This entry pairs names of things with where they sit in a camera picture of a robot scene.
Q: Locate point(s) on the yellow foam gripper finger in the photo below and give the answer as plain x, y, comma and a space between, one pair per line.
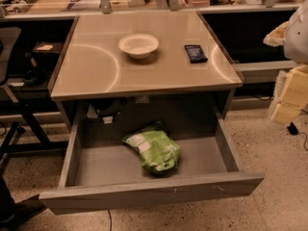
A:
277, 36
290, 95

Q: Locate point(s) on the green rice chip bag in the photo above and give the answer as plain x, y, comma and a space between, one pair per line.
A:
158, 152

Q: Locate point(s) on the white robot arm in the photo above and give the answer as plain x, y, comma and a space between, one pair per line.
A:
296, 36

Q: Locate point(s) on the grey counter cabinet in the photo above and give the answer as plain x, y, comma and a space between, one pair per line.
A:
95, 67

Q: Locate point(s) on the grey open drawer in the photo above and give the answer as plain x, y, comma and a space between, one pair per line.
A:
102, 173

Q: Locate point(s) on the black power adapter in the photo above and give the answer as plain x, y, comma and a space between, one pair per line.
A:
292, 129

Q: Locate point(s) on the white bowl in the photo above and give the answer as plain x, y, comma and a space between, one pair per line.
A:
138, 46

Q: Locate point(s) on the black box with label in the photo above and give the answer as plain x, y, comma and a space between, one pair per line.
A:
47, 54

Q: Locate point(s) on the dark shoe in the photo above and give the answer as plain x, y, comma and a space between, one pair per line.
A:
14, 214

